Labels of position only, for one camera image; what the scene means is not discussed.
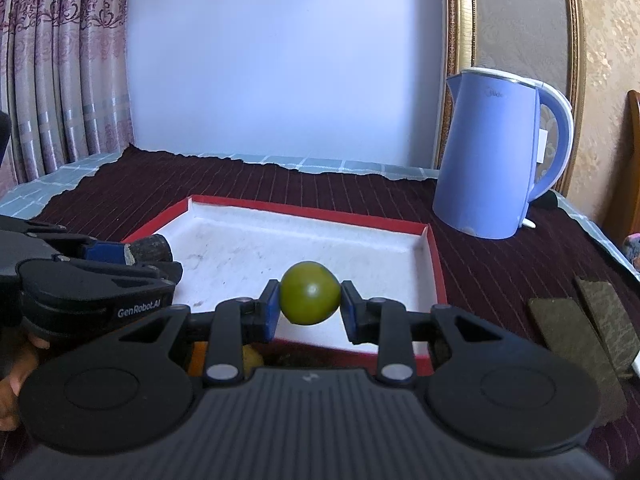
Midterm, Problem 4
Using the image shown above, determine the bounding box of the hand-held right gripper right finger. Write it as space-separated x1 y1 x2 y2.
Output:
341 281 493 387

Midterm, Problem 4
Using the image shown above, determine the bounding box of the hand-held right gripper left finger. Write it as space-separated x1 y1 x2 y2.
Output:
117 279 282 388

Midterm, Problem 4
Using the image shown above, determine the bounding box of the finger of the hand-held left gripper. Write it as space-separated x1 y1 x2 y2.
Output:
22 222 132 265
52 255 184 286

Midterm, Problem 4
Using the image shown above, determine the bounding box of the dark sugarcane piece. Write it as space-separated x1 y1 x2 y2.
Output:
122 234 173 266

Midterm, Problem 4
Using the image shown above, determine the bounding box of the green round fruit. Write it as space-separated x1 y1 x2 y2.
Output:
279 261 343 327

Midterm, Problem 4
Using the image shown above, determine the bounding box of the small yellow round fruit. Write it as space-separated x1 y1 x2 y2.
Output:
242 345 266 376

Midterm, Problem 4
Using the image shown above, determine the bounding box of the red-edged white tray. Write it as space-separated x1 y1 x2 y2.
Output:
121 195 448 376

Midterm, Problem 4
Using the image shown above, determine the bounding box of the orange mandarin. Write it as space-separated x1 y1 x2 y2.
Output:
187 341 208 376

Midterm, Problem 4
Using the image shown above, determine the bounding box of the person's left hand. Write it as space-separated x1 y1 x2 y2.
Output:
0 335 51 432

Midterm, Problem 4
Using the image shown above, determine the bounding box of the dark red striped tablecloth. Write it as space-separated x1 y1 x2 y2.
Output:
30 144 640 431

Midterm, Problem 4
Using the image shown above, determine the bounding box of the pink patterned curtain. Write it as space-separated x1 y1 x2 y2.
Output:
0 0 136 186

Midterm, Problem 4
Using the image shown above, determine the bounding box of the blue electric kettle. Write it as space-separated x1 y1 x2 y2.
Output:
431 67 574 240

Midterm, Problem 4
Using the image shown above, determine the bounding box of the dark flat slab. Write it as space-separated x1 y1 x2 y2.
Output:
574 275 640 378
529 297 628 426

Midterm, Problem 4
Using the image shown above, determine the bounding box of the mottled pink grey object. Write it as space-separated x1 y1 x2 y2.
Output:
621 232 640 273

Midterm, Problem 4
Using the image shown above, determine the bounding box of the wooden chair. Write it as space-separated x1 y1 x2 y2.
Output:
602 89 640 261

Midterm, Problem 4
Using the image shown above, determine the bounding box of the gold ornate frame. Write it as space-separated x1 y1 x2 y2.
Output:
432 0 586 196

